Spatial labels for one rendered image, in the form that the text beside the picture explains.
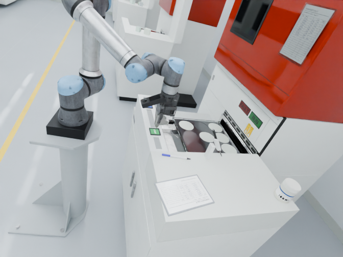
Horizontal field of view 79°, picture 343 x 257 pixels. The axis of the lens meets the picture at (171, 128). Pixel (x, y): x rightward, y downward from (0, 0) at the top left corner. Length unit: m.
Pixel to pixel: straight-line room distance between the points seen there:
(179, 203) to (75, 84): 0.72
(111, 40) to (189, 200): 0.68
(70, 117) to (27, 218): 0.97
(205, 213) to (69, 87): 0.82
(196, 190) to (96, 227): 1.10
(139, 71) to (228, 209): 0.64
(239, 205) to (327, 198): 1.99
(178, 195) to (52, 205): 1.28
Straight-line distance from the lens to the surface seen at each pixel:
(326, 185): 2.85
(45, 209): 1.94
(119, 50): 0.87
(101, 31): 0.91
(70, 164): 1.40
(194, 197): 0.88
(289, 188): 1.05
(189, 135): 1.28
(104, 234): 1.81
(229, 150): 1.31
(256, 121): 1.31
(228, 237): 1.09
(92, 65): 1.18
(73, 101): 1.14
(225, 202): 0.93
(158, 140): 1.07
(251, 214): 0.96
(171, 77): 0.92
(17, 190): 2.10
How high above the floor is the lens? 1.63
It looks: 35 degrees down
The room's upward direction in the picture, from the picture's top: 18 degrees clockwise
